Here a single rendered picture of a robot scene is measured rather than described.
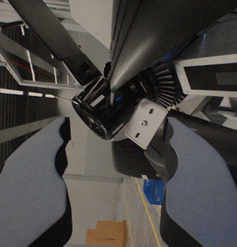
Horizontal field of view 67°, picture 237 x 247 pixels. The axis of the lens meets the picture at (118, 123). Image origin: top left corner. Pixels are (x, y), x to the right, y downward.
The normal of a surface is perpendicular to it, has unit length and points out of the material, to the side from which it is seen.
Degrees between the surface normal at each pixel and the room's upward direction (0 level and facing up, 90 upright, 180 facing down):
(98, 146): 90
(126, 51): 17
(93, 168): 90
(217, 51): 55
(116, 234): 90
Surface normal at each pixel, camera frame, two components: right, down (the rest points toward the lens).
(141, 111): -0.55, 0.01
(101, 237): 0.05, 0.13
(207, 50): -0.47, -0.73
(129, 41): -0.96, 0.16
